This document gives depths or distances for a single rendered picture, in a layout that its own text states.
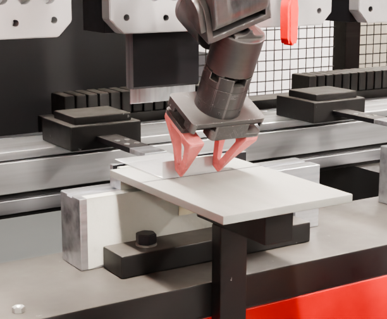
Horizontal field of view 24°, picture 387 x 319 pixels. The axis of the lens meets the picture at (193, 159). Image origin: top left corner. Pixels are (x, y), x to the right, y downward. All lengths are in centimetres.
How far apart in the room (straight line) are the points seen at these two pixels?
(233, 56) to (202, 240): 29
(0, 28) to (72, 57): 65
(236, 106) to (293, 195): 12
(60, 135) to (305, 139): 49
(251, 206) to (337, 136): 74
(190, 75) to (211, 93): 18
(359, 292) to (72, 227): 41
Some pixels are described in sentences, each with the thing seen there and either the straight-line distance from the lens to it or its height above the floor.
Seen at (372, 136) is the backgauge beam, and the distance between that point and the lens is 179.
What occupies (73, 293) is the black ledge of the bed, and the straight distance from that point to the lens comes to 112.
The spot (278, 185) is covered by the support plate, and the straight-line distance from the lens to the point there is 111.
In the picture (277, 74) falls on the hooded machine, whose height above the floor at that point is 73.
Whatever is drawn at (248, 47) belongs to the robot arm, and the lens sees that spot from 103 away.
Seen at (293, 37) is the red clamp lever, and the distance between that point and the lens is 124.
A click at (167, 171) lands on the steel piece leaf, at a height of 101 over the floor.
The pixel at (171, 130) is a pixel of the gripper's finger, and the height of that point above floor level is 106.
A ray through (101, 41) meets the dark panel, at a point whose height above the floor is 112.
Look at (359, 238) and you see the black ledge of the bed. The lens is 134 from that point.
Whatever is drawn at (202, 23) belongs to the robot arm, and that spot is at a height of 120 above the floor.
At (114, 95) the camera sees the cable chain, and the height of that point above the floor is 103.
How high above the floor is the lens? 126
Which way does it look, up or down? 12 degrees down
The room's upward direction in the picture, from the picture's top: straight up
